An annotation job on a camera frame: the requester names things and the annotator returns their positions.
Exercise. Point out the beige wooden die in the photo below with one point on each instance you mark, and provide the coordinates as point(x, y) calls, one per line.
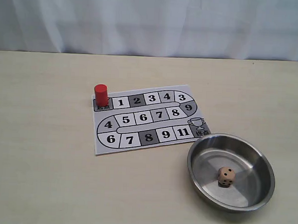
point(226, 176)

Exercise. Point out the red cylinder game piece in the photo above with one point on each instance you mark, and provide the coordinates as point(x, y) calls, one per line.
point(101, 96)

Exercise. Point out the stainless steel round dish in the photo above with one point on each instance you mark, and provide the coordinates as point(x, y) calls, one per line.
point(254, 183)

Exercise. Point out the white curtain backdrop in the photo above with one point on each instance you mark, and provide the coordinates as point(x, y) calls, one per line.
point(232, 29)

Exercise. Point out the printed paper game board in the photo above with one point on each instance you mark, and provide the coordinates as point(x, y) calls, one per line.
point(145, 118)

